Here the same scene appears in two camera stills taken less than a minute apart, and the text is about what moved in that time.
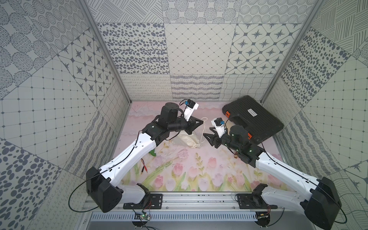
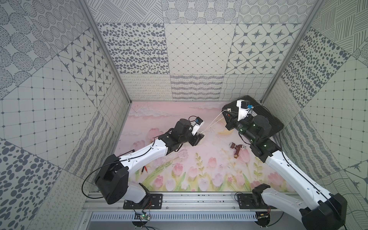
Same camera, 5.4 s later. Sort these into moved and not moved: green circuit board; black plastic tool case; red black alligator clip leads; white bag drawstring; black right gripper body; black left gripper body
Moved: black right gripper body; black left gripper body; white bag drawstring
Not moved: black plastic tool case; red black alligator clip leads; green circuit board
